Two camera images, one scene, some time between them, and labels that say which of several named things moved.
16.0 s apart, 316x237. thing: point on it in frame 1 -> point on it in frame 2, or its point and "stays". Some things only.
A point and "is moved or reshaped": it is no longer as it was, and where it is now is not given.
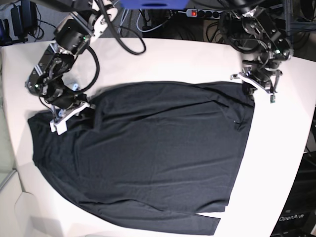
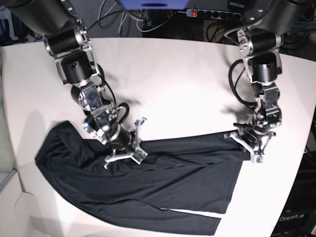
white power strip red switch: x=201 y=13 stays
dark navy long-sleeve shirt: x=158 y=153 is moved or reshaped
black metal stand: x=298 y=217 stays
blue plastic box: x=154 y=4 stays
